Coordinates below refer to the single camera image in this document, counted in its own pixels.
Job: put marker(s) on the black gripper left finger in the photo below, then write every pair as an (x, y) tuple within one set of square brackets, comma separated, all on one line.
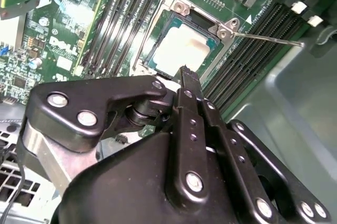
[(79, 97)]

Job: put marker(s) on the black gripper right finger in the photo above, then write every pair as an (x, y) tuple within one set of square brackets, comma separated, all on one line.
[(237, 155)]

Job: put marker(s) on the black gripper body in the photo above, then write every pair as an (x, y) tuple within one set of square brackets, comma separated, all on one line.
[(118, 195)]

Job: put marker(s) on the CPU with silver top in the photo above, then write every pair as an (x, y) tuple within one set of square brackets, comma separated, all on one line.
[(181, 47)]

